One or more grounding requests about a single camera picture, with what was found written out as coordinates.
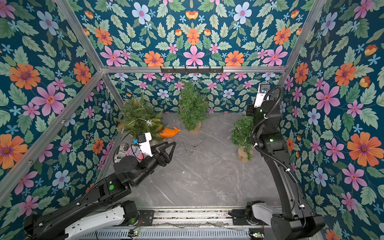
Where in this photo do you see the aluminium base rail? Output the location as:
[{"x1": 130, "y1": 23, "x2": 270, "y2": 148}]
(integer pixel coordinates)
[{"x1": 64, "y1": 206, "x2": 301, "y2": 240}]

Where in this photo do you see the light green fern christmas tree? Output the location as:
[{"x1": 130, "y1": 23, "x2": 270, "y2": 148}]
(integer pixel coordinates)
[{"x1": 115, "y1": 97, "x2": 165, "y2": 142}]

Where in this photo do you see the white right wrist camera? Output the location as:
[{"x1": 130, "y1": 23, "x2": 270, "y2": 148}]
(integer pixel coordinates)
[{"x1": 254, "y1": 83, "x2": 271, "y2": 108}]

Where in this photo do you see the orange plush toy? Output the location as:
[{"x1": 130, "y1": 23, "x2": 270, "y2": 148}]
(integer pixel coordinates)
[{"x1": 158, "y1": 127, "x2": 181, "y2": 139}]

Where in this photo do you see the black hook rail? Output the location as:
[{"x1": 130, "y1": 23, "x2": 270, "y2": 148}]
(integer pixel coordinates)
[{"x1": 160, "y1": 67, "x2": 224, "y2": 74}]

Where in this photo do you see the black corrugated cable hose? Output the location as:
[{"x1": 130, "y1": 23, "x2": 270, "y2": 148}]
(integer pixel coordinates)
[{"x1": 250, "y1": 85, "x2": 301, "y2": 185}]

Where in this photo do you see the pink alarm clock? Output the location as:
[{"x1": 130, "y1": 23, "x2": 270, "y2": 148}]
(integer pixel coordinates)
[{"x1": 125, "y1": 146, "x2": 145, "y2": 162}]

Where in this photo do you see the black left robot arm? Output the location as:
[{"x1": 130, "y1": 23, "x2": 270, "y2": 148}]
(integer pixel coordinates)
[{"x1": 23, "y1": 142, "x2": 177, "y2": 240}]

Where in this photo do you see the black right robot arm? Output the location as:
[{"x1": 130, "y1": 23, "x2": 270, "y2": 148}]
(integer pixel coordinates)
[{"x1": 246, "y1": 101, "x2": 325, "y2": 240}]

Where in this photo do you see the dark green tree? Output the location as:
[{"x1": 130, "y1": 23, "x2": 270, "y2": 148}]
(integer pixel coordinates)
[
  {"x1": 231, "y1": 116, "x2": 253, "y2": 163},
  {"x1": 179, "y1": 83, "x2": 209, "y2": 132}
]

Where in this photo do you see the thin wire string light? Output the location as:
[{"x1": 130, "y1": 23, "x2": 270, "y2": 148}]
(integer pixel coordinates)
[{"x1": 123, "y1": 118, "x2": 156, "y2": 134}]

